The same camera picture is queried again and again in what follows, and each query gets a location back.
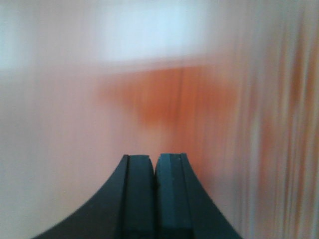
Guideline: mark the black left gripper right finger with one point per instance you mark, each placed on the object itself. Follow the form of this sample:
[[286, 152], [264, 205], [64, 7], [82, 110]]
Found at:
[[185, 210]]

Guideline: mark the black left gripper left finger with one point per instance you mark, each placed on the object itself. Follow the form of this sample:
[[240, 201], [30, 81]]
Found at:
[[123, 208]]

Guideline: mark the brown wooden door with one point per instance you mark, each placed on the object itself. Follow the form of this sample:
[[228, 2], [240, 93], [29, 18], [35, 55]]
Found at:
[[232, 83]]

